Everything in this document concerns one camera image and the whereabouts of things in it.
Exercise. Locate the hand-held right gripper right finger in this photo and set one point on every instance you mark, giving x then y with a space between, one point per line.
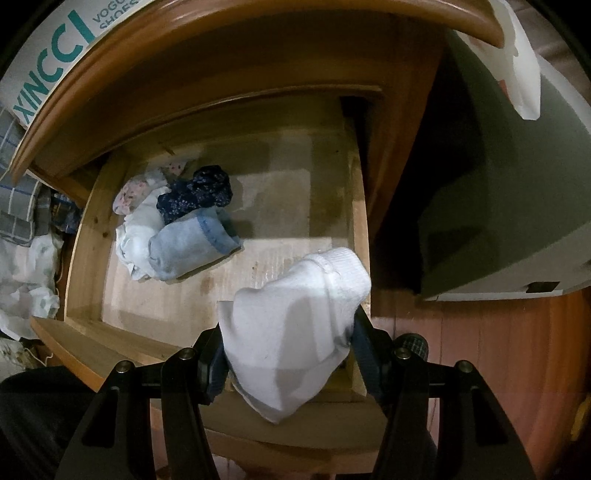
367 350

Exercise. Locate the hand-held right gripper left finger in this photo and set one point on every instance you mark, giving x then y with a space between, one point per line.
217 369

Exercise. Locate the white grey sock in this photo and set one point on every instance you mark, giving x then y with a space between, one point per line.
286 332

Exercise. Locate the wooden drawer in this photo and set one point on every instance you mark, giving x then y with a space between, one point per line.
277 221

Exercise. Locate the dark blue patterned underwear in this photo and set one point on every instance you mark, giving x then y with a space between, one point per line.
198 189

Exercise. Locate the white shoe box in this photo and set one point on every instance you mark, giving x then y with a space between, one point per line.
46 69

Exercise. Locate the white underwear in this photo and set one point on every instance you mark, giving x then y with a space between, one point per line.
138 226

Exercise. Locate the light blue sock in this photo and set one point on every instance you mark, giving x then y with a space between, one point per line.
184 244

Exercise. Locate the pink floral sock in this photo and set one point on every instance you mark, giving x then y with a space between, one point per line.
131 194

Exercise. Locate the white crumpled cloth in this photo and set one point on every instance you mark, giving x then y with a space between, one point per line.
23 277

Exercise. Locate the grey plaid cloth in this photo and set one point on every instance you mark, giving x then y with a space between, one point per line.
14 203

